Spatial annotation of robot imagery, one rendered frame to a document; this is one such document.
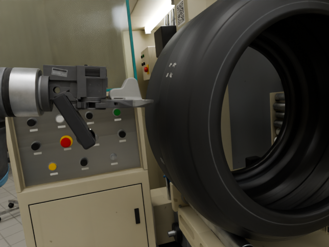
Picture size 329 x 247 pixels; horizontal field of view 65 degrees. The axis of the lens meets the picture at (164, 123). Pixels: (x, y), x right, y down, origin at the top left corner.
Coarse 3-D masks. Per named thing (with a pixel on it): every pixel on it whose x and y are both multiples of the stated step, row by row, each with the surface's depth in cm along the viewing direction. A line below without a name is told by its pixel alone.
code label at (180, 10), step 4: (180, 4) 87; (176, 8) 91; (180, 8) 88; (180, 12) 88; (184, 12) 85; (180, 16) 89; (184, 16) 85; (180, 20) 89; (184, 20) 86; (180, 24) 90
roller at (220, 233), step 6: (210, 222) 67; (210, 228) 67; (216, 228) 64; (216, 234) 63; (222, 234) 61; (228, 234) 60; (234, 234) 59; (222, 240) 61; (228, 240) 58; (234, 240) 57; (240, 240) 56; (246, 240) 57; (228, 246) 58; (234, 246) 56; (240, 246) 55; (246, 246) 54; (252, 246) 55
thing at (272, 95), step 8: (272, 96) 108; (280, 96) 105; (272, 104) 109; (280, 104) 104; (272, 112) 109; (280, 112) 107; (272, 120) 109; (280, 120) 107; (272, 128) 110; (280, 128) 109; (272, 136) 111; (272, 144) 111
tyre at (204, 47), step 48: (240, 0) 47; (288, 0) 47; (192, 48) 46; (240, 48) 45; (288, 48) 79; (192, 96) 45; (288, 96) 84; (192, 144) 46; (288, 144) 84; (192, 192) 50; (240, 192) 49; (288, 192) 75
